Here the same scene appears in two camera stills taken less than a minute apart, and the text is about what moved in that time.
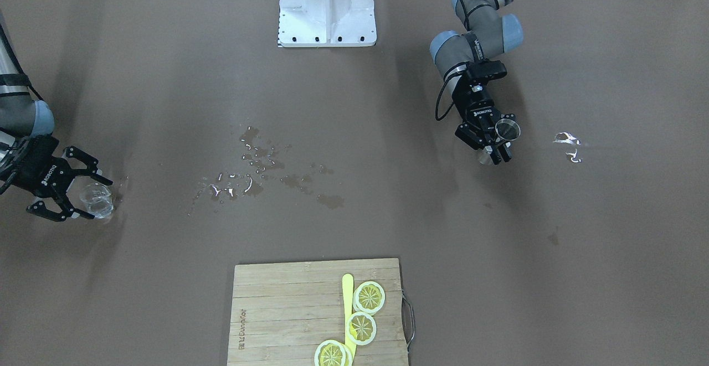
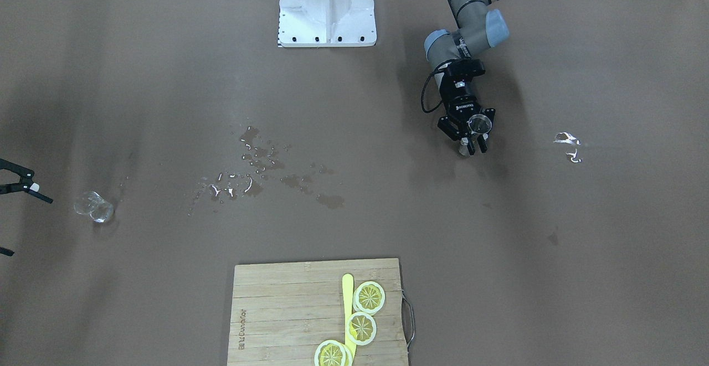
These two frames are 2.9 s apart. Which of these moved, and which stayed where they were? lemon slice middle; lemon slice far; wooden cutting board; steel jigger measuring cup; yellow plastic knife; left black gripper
Moved: steel jigger measuring cup; left black gripper
Stayed: yellow plastic knife; lemon slice middle; wooden cutting board; lemon slice far
